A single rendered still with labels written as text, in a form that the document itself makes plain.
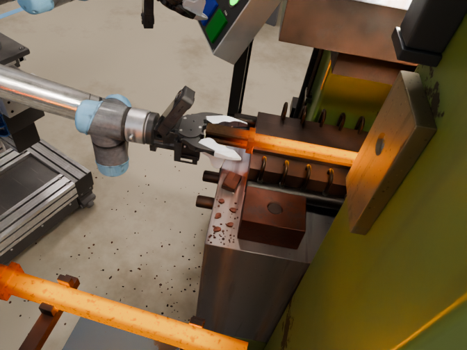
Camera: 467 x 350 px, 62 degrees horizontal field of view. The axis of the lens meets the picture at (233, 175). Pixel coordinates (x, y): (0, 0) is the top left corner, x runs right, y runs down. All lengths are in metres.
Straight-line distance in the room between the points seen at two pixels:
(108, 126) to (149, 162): 1.30
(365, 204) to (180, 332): 0.32
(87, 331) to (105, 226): 1.04
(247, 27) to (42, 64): 1.99
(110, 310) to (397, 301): 0.39
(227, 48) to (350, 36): 0.60
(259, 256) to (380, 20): 0.45
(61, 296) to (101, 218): 1.31
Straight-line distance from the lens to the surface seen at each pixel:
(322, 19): 0.60
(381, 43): 0.62
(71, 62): 2.91
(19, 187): 1.86
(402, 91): 0.42
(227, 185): 0.83
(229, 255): 0.78
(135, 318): 0.61
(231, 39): 1.15
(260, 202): 0.74
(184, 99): 0.77
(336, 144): 0.90
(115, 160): 0.93
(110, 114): 0.86
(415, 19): 0.40
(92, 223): 1.92
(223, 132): 0.82
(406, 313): 0.38
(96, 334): 0.90
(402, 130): 0.40
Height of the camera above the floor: 1.56
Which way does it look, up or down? 48 degrees down
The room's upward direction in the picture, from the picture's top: 10 degrees clockwise
